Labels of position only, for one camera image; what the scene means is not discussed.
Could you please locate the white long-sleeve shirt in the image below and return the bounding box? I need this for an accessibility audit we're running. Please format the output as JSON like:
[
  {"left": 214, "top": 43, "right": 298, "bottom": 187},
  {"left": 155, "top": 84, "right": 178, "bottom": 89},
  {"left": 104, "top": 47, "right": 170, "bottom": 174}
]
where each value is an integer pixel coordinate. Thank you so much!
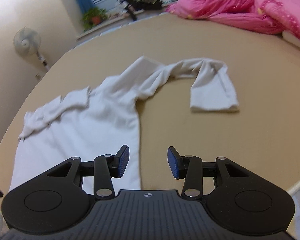
[{"left": 10, "top": 56, "right": 239, "bottom": 191}]

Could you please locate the beige mattress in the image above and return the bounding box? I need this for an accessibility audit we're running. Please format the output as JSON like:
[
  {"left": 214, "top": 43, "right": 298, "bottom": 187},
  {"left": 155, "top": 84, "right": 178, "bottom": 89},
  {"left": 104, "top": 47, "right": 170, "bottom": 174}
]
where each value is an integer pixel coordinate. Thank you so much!
[{"left": 0, "top": 14, "right": 300, "bottom": 192}]

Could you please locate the white standing fan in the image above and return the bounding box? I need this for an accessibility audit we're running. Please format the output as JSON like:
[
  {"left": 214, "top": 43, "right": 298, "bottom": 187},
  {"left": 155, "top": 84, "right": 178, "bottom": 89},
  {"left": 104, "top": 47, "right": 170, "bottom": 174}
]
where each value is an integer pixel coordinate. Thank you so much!
[{"left": 13, "top": 27, "right": 51, "bottom": 71}]

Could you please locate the potted green plant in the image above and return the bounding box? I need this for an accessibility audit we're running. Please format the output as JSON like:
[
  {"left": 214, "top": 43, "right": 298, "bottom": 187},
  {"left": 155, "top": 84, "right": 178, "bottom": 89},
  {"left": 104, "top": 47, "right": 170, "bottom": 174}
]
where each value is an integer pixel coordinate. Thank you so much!
[{"left": 81, "top": 7, "right": 108, "bottom": 31}]

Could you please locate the pink quilt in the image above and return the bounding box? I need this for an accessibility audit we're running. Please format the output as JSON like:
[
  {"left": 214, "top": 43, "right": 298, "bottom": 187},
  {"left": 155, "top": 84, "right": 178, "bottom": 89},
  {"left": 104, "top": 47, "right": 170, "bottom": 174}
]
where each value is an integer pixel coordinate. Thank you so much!
[{"left": 167, "top": 0, "right": 300, "bottom": 39}]

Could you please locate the wall power socket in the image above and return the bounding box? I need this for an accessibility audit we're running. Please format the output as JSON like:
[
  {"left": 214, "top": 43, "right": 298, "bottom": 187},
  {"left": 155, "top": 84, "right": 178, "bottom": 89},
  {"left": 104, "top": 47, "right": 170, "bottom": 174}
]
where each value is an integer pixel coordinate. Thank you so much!
[{"left": 35, "top": 74, "right": 41, "bottom": 80}]

